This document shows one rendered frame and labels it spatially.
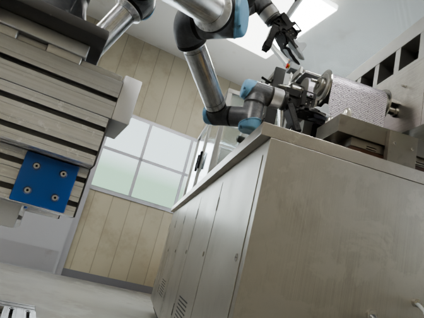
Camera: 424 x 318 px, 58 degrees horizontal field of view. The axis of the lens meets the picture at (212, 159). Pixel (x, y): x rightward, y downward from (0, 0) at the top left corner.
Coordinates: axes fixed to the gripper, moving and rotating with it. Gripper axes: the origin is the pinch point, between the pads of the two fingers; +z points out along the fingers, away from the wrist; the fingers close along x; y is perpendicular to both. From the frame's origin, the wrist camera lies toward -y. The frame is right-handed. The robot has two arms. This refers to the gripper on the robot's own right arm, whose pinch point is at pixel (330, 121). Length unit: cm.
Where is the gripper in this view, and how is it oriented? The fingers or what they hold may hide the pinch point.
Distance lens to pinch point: 149.5
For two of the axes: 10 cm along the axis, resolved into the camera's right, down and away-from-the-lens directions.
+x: -2.0, 2.2, 9.5
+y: 2.4, -9.3, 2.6
